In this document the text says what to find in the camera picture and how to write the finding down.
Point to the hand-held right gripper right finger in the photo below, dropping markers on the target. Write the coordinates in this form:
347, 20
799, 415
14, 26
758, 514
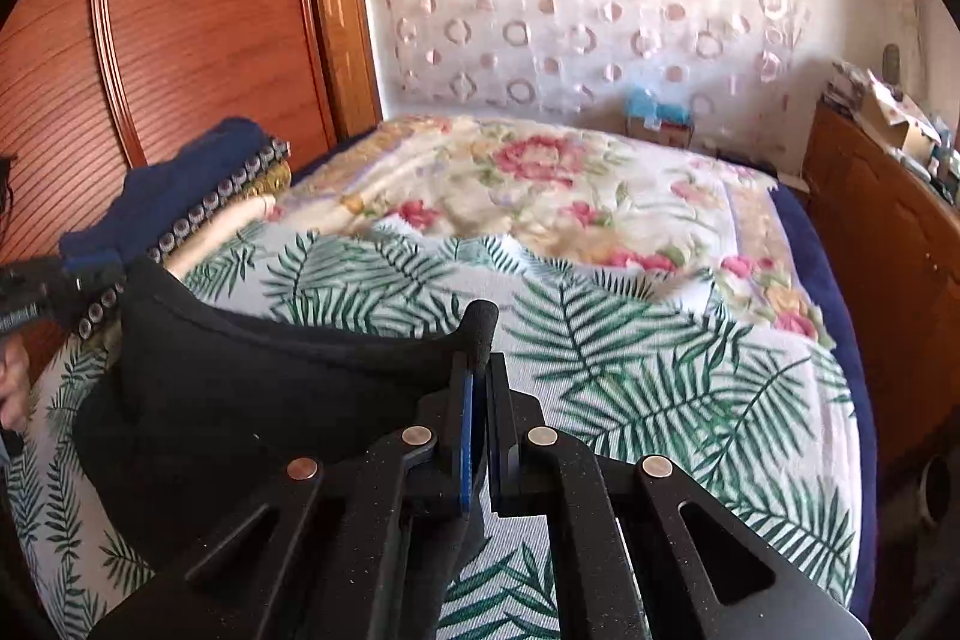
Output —
499, 437

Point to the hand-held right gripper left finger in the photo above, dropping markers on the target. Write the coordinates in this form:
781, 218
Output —
466, 445

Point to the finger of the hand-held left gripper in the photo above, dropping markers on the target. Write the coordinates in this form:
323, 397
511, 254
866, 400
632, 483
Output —
94, 272

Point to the black printed t-shirt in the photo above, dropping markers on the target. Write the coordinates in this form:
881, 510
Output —
262, 400

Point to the person's left hand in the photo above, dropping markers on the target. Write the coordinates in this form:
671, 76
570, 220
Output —
13, 385

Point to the navy folded garment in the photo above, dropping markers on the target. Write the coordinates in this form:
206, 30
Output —
187, 175

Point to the cream folded garment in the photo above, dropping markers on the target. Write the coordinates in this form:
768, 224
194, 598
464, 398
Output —
225, 227

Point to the palm leaf bed sheet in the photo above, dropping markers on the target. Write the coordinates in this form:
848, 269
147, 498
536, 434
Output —
637, 370

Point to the circle trimmed folded garment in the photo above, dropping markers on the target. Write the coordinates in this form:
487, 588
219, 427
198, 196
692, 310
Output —
225, 190

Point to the floral blanket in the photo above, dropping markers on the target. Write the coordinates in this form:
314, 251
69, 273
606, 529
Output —
540, 190

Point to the wooden slatted wardrobe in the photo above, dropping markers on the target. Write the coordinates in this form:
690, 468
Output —
210, 10

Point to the small cardboard box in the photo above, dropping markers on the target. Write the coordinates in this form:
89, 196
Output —
660, 134

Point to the navy bed cover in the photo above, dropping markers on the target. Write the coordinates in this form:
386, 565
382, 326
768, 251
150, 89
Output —
817, 280

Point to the wooden sideboard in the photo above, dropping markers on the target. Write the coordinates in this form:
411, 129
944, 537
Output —
862, 235

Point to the dark trash bin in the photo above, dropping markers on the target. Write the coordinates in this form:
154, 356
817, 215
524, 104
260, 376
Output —
936, 490

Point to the open cardboard box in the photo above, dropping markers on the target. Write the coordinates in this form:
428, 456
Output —
900, 123

